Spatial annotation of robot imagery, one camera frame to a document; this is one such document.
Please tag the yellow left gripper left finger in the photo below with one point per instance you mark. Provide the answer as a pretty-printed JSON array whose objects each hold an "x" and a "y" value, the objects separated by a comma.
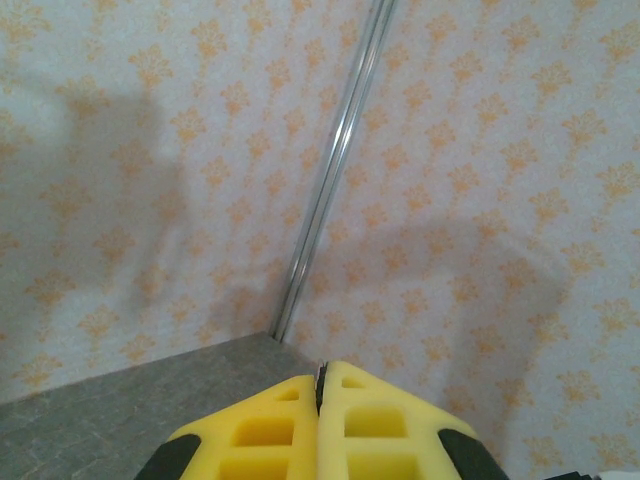
[{"x": 305, "y": 425}]

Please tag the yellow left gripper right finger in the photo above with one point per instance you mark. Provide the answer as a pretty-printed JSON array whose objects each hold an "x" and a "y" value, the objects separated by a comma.
[{"x": 335, "y": 425}]

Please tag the aluminium corner post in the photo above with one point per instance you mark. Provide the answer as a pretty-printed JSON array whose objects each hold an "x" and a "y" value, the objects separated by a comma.
[{"x": 344, "y": 135}]

